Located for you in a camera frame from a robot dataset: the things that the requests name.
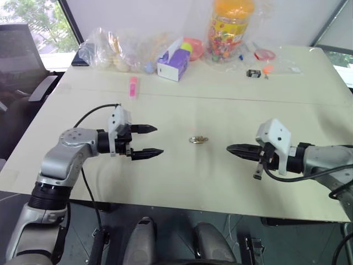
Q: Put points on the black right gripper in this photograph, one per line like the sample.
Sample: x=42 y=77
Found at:
x=268 y=158

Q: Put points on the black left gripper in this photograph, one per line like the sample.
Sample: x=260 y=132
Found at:
x=123 y=143

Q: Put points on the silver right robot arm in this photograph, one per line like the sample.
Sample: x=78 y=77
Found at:
x=325 y=157

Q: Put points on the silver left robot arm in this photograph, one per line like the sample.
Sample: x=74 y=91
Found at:
x=69 y=154

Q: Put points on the pink marker pen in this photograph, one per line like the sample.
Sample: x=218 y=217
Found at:
x=133 y=87

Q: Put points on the light blue small item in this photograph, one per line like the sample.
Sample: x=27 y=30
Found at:
x=149 y=68

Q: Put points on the purple and white tissue box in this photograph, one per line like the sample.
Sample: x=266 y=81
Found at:
x=172 y=66

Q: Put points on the small orange item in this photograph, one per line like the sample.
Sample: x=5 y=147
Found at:
x=267 y=69

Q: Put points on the clear bag of snacks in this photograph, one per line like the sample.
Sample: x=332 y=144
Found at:
x=115 y=55

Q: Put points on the small clear packet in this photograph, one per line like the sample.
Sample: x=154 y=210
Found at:
x=294 y=69

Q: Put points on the grey rounded shape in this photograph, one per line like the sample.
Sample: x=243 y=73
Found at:
x=213 y=244
x=142 y=240

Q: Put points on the yellow-green ball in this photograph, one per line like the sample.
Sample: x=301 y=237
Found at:
x=187 y=47

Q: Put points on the pink plastic bowl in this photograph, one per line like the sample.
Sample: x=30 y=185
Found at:
x=197 y=48

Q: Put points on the dark flat phone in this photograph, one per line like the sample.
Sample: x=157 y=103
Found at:
x=80 y=59

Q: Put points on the candy jar with orange lid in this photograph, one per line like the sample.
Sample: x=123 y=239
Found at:
x=224 y=36

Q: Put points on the black mesh office chair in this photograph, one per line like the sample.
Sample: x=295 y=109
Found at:
x=16 y=47

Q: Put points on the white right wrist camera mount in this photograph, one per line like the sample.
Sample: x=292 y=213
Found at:
x=277 y=135

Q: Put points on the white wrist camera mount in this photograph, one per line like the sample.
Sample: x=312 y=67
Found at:
x=277 y=135
x=118 y=118

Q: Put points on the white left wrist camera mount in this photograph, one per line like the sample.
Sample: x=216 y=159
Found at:
x=118 y=118

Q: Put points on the black table frame bar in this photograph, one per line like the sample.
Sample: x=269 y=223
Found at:
x=298 y=221

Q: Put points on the black metal bracket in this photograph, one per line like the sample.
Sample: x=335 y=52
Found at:
x=252 y=248

